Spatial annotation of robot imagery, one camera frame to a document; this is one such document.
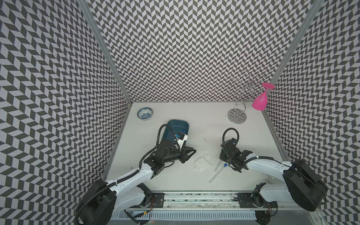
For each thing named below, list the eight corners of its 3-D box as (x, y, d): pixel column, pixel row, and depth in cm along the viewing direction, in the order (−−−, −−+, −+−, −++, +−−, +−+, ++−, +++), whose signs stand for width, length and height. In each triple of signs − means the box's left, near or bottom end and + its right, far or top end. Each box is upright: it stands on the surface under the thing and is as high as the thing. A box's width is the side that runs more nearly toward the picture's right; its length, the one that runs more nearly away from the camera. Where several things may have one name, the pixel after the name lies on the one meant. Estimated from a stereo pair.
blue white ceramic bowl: (137, 118, 109) (135, 115, 105) (142, 110, 114) (141, 106, 111) (150, 121, 107) (148, 117, 103) (154, 112, 113) (153, 108, 109)
